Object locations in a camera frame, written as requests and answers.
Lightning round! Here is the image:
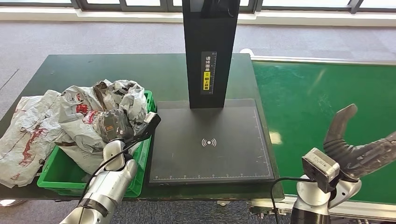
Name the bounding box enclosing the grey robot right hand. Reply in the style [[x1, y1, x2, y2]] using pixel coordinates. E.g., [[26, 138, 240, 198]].
[[323, 104, 396, 182]]

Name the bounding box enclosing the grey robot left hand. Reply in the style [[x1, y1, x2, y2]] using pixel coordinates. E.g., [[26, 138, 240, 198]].
[[99, 109, 135, 143]]

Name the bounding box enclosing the white parcel with red logo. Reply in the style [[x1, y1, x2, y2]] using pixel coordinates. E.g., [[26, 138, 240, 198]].
[[58, 79, 149, 154]]

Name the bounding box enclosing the grey parcel with brown tape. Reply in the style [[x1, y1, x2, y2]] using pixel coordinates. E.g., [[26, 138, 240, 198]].
[[55, 136, 141, 176]]

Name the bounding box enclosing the white parcel with red print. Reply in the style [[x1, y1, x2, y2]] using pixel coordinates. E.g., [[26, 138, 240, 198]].
[[0, 90, 67, 189]]

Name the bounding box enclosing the green conveyor belt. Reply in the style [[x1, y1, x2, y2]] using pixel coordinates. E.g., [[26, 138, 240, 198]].
[[252, 61, 396, 205]]

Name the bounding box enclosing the black inbound scanner machine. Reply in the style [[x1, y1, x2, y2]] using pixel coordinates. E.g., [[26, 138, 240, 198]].
[[148, 0, 276, 186]]

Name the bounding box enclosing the dark green table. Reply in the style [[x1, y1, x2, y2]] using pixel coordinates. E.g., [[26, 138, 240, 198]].
[[0, 54, 285, 202]]

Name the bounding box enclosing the green plastic crate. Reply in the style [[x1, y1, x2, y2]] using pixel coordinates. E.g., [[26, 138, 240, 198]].
[[36, 90, 157, 198]]

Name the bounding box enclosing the yellow and black label sticker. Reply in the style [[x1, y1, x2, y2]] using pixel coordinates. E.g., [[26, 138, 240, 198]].
[[200, 51, 218, 95]]

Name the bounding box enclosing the pale round table foot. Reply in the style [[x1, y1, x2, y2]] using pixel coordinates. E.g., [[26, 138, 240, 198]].
[[0, 199, 28, 207]]

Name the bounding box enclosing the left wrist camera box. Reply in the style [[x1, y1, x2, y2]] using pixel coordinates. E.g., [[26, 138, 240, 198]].
[[134, 112, 162, 143]]

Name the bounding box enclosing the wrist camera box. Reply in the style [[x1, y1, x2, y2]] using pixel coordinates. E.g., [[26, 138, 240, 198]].
[[301, 147, 341, 194], [134, 112, 162, 143]]

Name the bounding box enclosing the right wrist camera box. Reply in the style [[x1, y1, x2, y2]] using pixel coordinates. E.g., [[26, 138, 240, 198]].
[[301, 147, 341, 194]]

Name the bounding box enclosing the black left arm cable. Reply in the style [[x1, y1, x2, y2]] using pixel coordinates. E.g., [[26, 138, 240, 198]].
[[77, 139, 141, 224]]

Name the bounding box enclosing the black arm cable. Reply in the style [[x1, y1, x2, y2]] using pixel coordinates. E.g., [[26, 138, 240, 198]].
[[270, 176, 315, 224], [77, 139, 141, 224]]

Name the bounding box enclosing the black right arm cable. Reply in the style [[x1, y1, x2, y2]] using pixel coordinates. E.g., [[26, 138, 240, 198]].
[[270, 176, 315, 224]]

